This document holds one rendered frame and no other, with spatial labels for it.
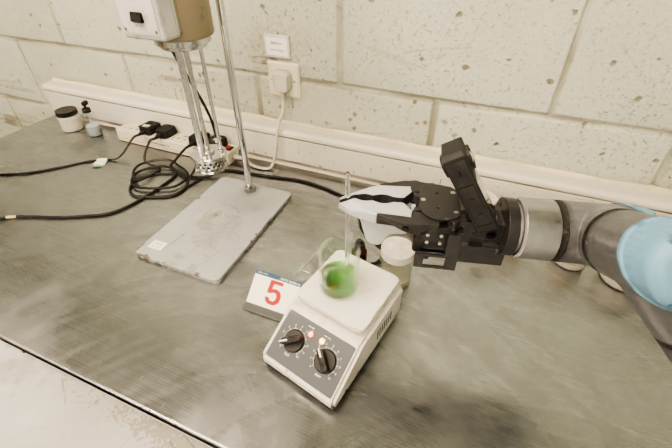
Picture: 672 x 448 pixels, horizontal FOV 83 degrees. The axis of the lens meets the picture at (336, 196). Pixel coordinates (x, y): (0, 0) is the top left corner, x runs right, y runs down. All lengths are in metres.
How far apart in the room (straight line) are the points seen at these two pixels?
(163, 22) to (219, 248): 0.42
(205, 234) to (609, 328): 0.75
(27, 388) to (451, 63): 0.90
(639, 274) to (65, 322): 0.79
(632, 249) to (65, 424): 0.69
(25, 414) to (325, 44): 0.82
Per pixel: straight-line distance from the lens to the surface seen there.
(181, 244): 0.84
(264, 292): 0.69
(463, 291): 0.75
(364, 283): 0.61
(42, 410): 0.72
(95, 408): 0.69
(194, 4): 0.66
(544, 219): 0.49
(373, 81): 0.90
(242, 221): 0.86
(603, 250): 0.46
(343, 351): 0.57
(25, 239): 1.03
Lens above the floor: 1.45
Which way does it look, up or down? 36 degrees down
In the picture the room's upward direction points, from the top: straight up
